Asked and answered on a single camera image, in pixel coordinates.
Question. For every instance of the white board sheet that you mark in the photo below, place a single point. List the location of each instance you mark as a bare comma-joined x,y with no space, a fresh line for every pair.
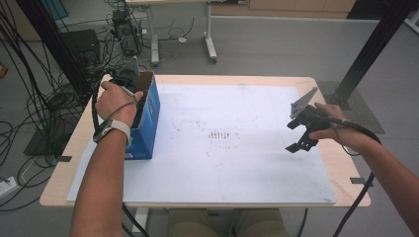
224,164

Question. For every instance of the blue cardboard box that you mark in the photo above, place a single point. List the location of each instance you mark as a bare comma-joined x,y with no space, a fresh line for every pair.
148,125

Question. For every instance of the black floor mat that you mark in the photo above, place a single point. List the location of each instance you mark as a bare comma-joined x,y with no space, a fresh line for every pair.
46,141

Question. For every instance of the black box on floor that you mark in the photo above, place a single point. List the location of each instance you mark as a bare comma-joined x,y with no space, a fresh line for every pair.
80,44

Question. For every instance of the person's left hand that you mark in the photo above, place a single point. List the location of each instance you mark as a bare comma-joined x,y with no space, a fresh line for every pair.
115,102

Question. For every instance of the dark grey floor mat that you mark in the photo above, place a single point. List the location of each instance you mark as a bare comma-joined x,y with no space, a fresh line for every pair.
359,112

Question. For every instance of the white desk with legs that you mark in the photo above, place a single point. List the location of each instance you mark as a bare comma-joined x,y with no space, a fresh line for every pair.
210,36

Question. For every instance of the person's right hand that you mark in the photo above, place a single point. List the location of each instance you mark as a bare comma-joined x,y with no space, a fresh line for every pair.
342,133

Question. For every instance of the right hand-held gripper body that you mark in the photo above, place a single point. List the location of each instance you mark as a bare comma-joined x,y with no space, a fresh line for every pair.
311,113

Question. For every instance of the black metal frame post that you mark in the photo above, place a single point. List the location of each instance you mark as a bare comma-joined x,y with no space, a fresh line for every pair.
369,52
52,42

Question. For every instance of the black computer tower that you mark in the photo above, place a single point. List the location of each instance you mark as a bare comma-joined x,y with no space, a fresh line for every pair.
126,33

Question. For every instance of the grey tape piece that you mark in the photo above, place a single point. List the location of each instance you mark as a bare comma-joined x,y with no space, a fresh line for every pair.
359,180
64,158

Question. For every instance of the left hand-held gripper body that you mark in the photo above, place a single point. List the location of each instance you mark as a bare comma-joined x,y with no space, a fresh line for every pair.
128,74

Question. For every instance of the wooden cabinet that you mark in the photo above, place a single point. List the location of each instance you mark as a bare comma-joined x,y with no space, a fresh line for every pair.
283,8

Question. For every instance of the white power strip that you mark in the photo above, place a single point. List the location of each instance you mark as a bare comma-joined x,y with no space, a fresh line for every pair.
6,187

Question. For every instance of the wristwatch with white band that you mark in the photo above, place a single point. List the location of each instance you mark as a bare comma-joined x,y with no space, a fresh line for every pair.
113,128

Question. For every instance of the person's olive trousers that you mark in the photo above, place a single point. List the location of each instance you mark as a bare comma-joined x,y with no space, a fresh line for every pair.
197,223

